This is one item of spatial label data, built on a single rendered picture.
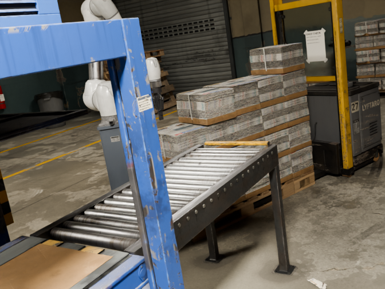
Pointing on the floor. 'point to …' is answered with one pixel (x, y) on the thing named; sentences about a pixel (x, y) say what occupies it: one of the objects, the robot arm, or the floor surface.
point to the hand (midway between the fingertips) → (160, 114)
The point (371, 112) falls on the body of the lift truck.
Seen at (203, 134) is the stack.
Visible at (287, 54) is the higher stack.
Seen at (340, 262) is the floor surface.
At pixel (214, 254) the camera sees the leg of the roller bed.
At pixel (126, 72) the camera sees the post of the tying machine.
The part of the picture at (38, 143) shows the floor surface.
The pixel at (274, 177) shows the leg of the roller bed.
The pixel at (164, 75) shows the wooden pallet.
